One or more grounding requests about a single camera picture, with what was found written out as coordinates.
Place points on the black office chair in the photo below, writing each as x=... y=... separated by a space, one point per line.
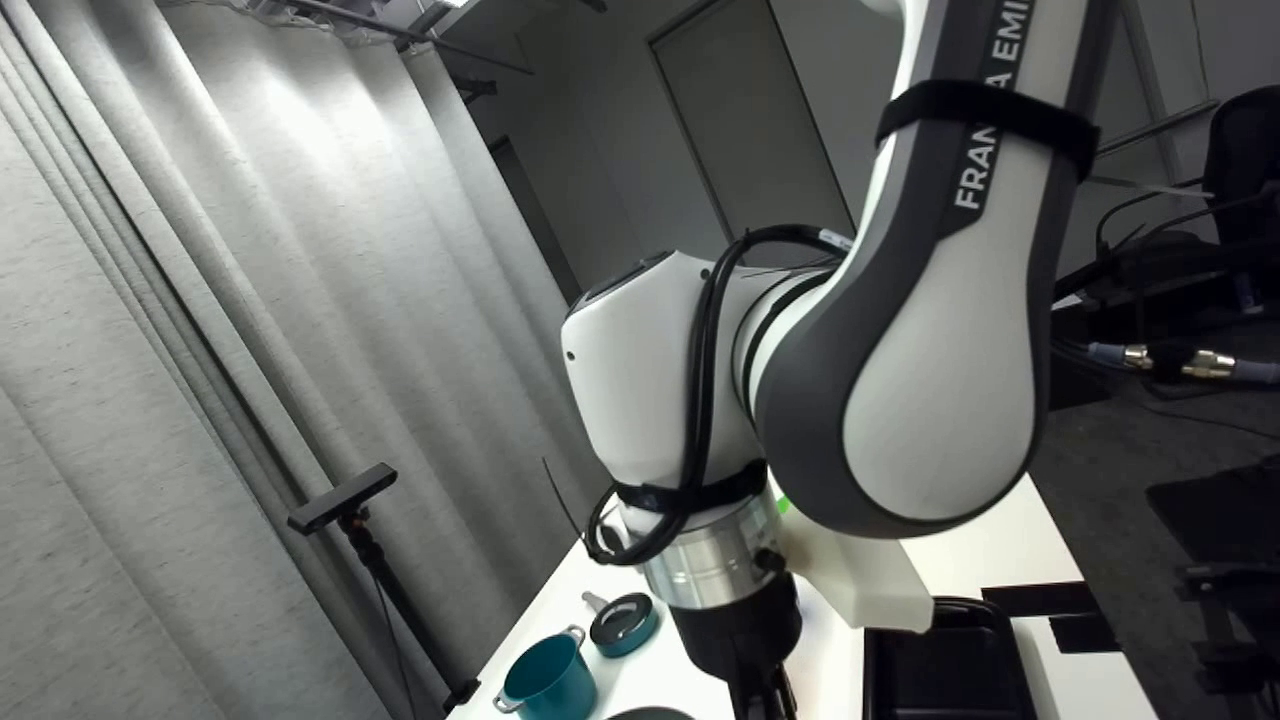
x=1246 y=174

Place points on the black camera on tripod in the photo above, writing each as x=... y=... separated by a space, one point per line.
x=367 y=535

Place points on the black rectangular tray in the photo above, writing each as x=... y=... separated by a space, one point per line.
x=941 y=683

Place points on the teal pot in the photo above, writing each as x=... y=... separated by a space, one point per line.
x=550 y=683

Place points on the teal toy kettle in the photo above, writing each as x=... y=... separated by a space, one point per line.
x=625 y=625

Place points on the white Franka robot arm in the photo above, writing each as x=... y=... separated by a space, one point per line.
x=935 y=403

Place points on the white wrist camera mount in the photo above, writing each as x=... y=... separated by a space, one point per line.
x=866 y=581

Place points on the black pot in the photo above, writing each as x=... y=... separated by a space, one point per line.
x=653 y=713

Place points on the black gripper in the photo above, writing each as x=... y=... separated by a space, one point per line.
x=734 y=635

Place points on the white curtain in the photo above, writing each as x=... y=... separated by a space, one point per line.
x=200 y=332

